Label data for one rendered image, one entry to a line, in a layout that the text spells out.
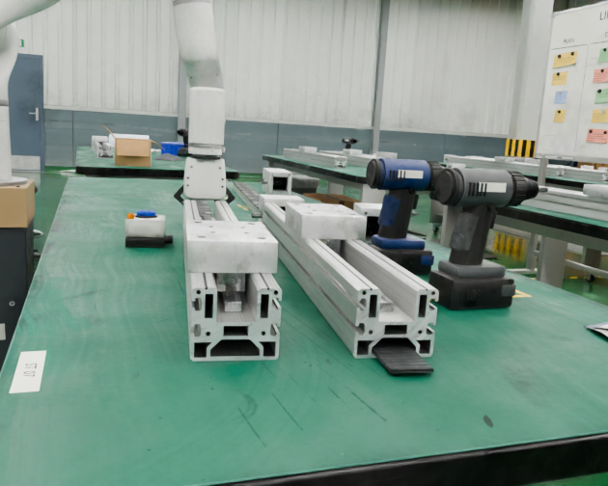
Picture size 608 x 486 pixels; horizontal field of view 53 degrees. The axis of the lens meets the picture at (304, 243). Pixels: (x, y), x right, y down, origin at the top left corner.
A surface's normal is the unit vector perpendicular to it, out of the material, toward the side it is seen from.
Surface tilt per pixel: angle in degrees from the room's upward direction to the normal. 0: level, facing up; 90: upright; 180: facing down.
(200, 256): 90
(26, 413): 0
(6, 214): 90
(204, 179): 92
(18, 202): 90
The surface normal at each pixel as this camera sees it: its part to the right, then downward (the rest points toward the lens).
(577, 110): -0.95, 0.00
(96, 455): 0.06, -0.98
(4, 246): 0.32, 0.19
